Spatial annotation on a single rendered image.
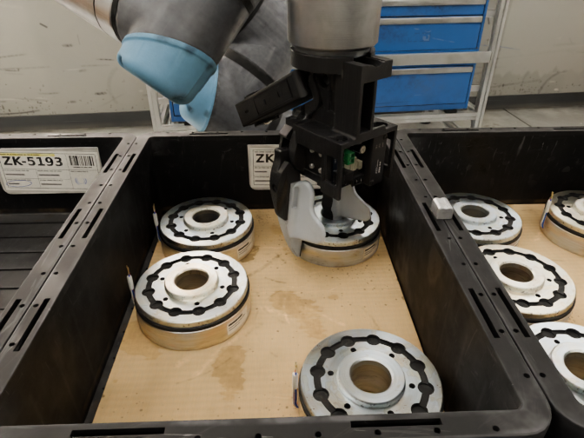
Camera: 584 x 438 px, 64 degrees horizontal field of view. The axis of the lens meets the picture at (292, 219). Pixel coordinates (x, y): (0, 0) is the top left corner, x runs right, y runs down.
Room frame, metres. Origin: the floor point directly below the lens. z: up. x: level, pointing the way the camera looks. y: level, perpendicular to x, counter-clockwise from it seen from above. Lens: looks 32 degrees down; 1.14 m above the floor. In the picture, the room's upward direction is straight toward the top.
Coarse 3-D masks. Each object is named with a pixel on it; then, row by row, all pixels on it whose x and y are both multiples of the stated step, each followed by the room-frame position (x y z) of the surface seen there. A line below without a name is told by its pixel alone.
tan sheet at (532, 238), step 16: (512, 208) 0.51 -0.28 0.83; (528, 208) 0.51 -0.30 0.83; (528, 224) 0.48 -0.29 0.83; (528, 240) 0.44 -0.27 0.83; (544, 240) 0.44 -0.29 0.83; (560, 256) 0.41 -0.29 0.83; (576, 256) 0.41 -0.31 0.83; (576, 272) 0.38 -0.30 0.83; (576, 288) 0.36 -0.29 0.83; (576, 304) 0.33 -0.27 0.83; (576, 320) 0.31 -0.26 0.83
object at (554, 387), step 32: (448, 128) 0.54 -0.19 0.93; (480, 128) 0.54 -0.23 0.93; (512, 128) 0.54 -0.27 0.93; (544, 128) 0.54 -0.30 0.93; (576, 128) 0.54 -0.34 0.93; (416, 160) 0.46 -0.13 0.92; (448, 224) 0.32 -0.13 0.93; (480, 256) 0.28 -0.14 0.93; (512, 320) 0.21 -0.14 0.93; (544, 352) 0.19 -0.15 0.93; (544, 384) 0.16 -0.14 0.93; (576, 416) 0.14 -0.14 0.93
